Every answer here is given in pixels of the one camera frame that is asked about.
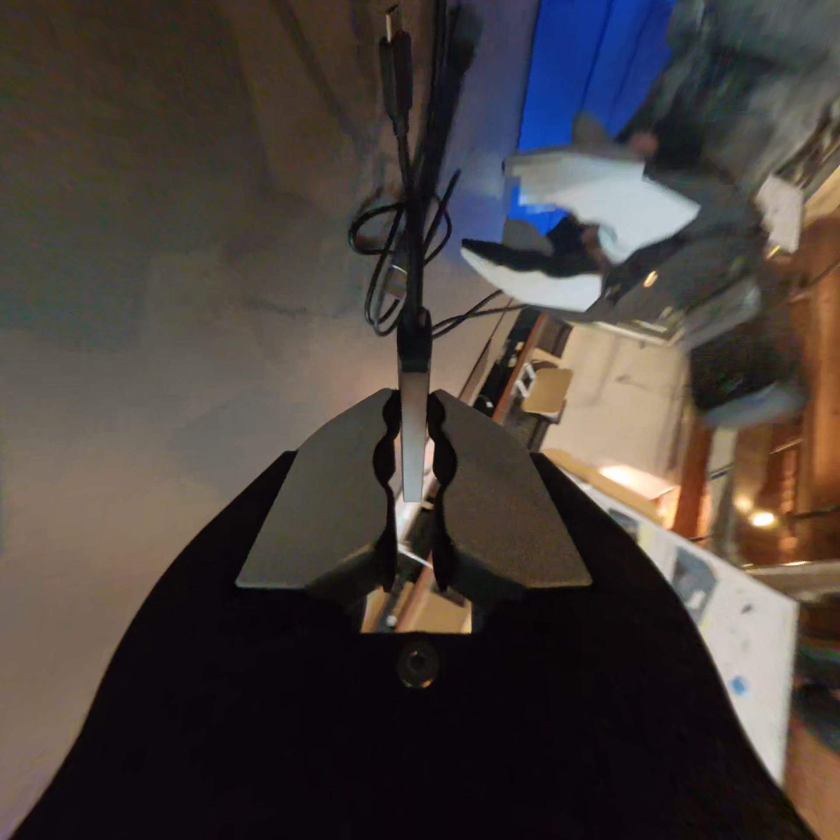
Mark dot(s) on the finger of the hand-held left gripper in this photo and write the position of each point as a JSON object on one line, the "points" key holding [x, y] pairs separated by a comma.
{"points": [[617, 204], [538, 286]]}

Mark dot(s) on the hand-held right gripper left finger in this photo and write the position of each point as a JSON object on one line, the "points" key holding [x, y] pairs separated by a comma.
{"points": [[315, 519]]}

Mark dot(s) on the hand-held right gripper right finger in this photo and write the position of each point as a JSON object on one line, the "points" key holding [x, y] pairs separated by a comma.
{"points": [[512, 519]]}

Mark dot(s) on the blue plastic bin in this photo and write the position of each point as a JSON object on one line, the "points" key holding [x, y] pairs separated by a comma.
{"points": [[591, 79]]}

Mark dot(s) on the grey slim usb hub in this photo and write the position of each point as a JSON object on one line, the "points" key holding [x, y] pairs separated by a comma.
{"points": [[415, 433]]}

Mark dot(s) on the wooden board on stand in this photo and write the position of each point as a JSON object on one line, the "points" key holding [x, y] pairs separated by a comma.
{"points": [[549, 391]]}

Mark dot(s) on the printed paper sheet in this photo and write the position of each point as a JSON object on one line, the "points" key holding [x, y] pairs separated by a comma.
{"points": [[709, 617]]}

